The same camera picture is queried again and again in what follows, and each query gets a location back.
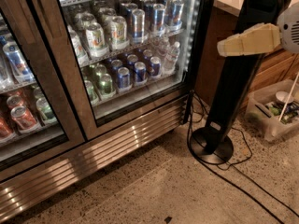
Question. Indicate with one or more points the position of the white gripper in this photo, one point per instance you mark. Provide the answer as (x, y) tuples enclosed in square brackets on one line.
[(290, 32)]

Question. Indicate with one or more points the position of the glass fridge door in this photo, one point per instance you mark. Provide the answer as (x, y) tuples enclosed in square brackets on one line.
[(26, 150), (147, 110)]

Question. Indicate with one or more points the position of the stainless steel display fridge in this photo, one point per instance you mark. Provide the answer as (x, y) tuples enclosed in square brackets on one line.
[(23, 191)]

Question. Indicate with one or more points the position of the wooden counter cabinet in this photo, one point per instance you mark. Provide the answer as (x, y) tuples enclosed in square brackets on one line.
[(276, 66)]

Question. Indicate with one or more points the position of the clear plastic storage bin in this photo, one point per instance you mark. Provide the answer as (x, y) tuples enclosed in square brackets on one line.
[(265, 111)]

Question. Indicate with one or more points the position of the tall silver can right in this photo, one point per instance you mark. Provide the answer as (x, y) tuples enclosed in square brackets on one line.
[(174, 13)]

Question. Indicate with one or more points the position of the small clear water bottle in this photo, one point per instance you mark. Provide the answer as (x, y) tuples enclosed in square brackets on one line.
[(171, 58)]

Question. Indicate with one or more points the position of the tall silver can middle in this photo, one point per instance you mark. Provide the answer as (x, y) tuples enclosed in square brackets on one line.
[(157, 19)]

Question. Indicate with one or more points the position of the blue can front right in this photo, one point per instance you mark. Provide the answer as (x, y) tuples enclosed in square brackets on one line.
[(155, 66)]

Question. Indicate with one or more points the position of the black tower fan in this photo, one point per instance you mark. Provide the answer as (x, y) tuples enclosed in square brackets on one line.
[(211, 143)]

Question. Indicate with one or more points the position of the blue can front middle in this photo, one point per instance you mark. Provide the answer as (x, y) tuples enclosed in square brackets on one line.
[(140, 73)]

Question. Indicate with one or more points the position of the tall silver blue can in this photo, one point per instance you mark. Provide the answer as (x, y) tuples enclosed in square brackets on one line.
[(138, 29)]

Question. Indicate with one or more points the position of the white green can right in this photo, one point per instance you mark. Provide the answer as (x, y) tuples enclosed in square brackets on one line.
[(118, 33)]

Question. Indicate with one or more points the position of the white green can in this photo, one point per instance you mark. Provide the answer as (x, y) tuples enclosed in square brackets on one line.
[(96, 40), (118, 33)]

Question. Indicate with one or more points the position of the blue can front left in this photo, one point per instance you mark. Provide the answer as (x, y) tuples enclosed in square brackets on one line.
[(124, 79)]

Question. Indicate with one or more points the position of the green can bottom shelf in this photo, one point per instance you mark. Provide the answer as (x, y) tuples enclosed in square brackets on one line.
[(105, 85)]

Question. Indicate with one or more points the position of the white green can front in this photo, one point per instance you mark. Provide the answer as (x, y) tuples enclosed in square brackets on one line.
[(96, 40)]

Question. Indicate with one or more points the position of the green soda can left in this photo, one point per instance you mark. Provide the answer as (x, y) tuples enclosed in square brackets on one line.
[(45, 111)]

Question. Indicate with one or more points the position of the red soda can front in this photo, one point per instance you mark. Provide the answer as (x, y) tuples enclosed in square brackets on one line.
[(24, 119)]

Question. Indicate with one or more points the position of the red soda can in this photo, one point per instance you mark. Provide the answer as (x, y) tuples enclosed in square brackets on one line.
[(14, 101), (24, 119)]

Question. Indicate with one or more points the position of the red soda can rear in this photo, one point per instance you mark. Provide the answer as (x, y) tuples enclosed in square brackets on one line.
[(14, 101)]

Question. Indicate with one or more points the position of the red can at edge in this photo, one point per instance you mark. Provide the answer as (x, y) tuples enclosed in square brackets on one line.
[(6, 131)]

